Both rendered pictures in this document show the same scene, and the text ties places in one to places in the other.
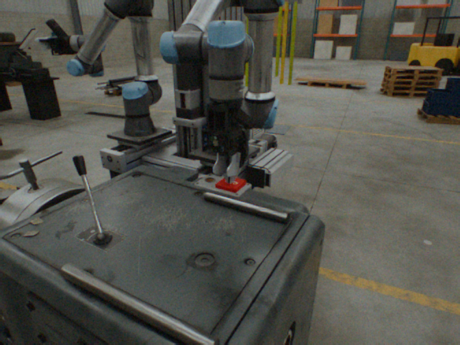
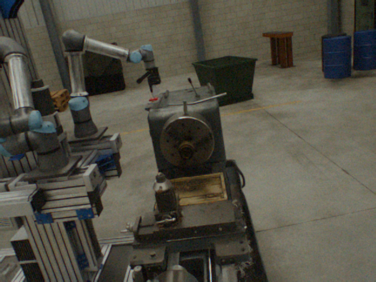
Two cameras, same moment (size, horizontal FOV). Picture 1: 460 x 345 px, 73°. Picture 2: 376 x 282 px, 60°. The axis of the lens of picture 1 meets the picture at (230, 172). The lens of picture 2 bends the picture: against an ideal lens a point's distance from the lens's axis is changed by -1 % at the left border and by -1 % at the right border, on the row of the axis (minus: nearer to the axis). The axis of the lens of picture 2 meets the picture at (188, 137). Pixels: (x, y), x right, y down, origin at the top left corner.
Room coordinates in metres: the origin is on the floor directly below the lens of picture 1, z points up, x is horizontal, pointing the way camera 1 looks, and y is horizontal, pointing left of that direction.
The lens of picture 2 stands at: (1.51, 2.13, 1.73)
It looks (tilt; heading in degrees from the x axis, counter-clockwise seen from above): 19 degrees down; 244
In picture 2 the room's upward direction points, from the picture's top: 10 degrees counter-clockwise
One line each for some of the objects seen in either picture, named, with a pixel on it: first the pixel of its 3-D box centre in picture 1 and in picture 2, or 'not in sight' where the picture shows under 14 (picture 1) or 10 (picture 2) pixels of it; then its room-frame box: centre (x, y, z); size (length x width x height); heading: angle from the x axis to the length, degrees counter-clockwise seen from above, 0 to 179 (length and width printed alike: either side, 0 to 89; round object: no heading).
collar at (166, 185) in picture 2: not in sight; (161, 183); (1.12, 1.00, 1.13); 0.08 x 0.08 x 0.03
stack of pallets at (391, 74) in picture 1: (409, 81); not in sight; (8.80, -4.96, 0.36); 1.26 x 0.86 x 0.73; 78
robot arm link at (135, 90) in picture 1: (136, 97); (42, 135); (1.48, 0.44, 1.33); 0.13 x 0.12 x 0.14; 170
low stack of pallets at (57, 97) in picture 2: not in sight; (51, 102); (0.83, -7.86, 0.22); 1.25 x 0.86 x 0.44; 70
